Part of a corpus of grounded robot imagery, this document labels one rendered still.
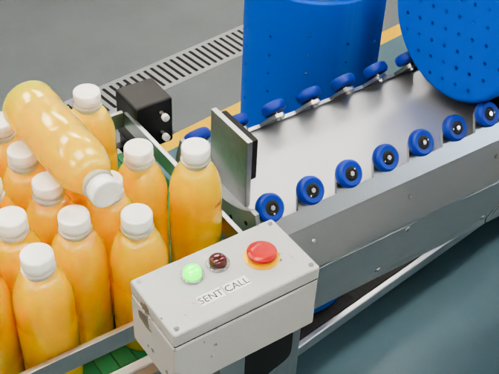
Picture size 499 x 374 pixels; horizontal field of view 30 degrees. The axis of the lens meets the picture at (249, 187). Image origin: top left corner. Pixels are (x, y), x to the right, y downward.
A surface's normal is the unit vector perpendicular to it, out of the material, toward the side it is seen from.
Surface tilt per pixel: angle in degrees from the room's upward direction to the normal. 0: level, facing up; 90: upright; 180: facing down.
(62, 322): 90
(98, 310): 90
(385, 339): 0
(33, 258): 0
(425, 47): 90
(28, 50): 0
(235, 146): 90
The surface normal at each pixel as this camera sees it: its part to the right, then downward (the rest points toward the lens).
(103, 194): 0.58, 0.55
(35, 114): -0.32, -0.52
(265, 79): -0.67, 0.46
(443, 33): -0.83, 0.34
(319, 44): 0.02, 0.65
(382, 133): 0.04, -0.76
